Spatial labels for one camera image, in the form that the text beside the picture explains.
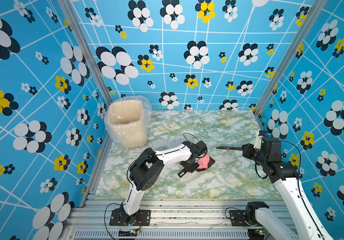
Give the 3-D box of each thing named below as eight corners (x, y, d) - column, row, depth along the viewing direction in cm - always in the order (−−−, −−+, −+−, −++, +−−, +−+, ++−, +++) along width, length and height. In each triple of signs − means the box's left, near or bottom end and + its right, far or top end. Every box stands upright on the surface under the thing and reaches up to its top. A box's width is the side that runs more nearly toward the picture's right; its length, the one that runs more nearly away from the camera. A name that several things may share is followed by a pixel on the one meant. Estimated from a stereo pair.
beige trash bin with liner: (115, 155, 99) (98, 130, 77) (124, 123, 116) (112, 95, 95) (150, 155, 98) (143, 129, 77) (154, 123, 116) (149, 95, 95)
